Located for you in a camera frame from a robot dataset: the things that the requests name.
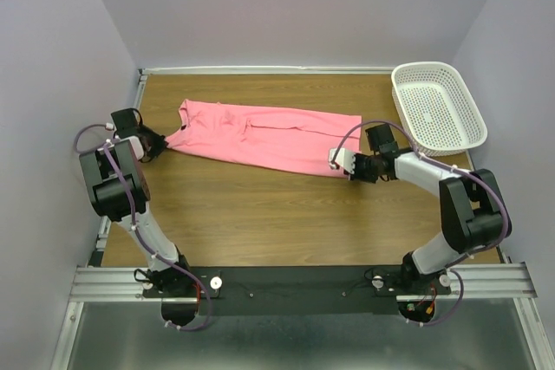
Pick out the pink t shirt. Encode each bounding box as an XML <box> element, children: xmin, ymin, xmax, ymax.
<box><xmin>166</xmin><ymin>100</ymin><xmax>362</xmax><ymax>178</ymax></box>

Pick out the white perforated plastic basket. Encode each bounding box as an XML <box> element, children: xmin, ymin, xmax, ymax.
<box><xmin>391</xmin><ymin>62</ymin><xmax>487</xmax><ymax>157</ymax></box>

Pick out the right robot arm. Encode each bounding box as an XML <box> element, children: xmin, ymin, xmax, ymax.
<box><xmin>330</xmin><ymin>123</ymin><xmax>512</xmax><ymax>289</ymax></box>

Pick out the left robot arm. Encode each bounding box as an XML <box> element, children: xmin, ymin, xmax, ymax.
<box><xmin>73</xmin><ymin>107</ymin><xmax>200</xmax><ymax>296</ymax></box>

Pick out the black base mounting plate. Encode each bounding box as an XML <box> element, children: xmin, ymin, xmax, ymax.
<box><xmin>134</xmin><ymin>265</ymin><xmax>451</xmax><ymax>321</ymax></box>

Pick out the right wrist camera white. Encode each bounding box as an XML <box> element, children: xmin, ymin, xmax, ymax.
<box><xmin>328</xmin><ymin>148</ymin><xmax>356</xmax><ymax>177</ymax></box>

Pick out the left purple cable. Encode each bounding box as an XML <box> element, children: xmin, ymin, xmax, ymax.
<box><xmin>73</xmin><ymin>121</ymin><xmax>213</xmax><ymax>332</ymax></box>

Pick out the aluminium frame rail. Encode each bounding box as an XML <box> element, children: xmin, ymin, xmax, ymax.
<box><xmin>49</xmin><ymin>68</ymin><xmax>541</xmax><ymax>370</ymax></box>

